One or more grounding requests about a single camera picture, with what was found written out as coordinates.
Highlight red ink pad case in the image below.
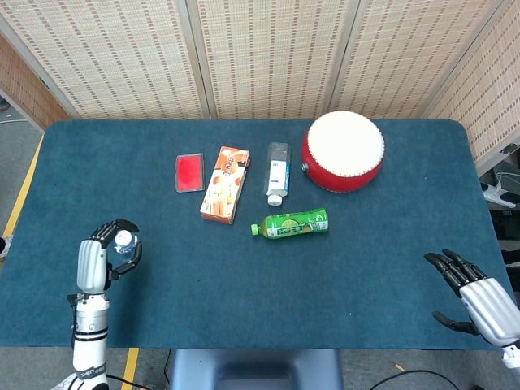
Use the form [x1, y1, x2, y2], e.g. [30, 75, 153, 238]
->
[175, 152, 205, 193]

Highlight orange cardboard snack box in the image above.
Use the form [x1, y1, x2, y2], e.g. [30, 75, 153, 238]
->
[199, 145, 251, 225]

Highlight transparent water bottle white cap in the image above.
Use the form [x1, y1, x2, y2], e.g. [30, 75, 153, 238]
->
[113, 230, 141, 265]

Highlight blue grey robot torso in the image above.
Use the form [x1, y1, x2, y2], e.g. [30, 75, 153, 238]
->
[168, 348, 345, 390]

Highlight beige woven screen panel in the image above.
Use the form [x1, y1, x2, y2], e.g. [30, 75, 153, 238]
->
[424, 0, 520, 176]
[0, 0, 212, 121]
[186, 0, 361, 121]
[328, 0, 507, 121]

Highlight brown woven screen panel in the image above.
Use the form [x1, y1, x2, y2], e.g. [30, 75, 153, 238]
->
[0, 32, 72, 131]

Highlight blue table cloth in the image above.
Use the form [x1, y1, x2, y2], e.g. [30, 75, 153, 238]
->
[0, 118, 514, 350]

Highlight clear bottle white blue label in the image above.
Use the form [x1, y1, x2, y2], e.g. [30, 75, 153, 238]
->
[264, 141, 293, 207]

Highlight white power strip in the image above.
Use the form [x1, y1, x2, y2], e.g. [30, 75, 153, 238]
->
[480, 181, 520, 209]

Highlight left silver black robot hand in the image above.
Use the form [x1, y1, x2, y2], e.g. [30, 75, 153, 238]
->
[76, 219, 144, 294]

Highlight red drum white skin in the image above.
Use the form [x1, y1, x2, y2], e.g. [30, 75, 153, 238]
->
[300, 110, 386, 194]

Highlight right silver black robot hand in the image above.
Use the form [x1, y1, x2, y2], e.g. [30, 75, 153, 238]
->
[423, 249, 520, 349]

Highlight black floor cable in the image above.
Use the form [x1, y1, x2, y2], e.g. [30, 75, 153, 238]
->
[379, 368, 461, 390]

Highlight green lime drink bottle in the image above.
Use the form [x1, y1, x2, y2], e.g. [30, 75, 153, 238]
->
[249, 207, 329, 241]

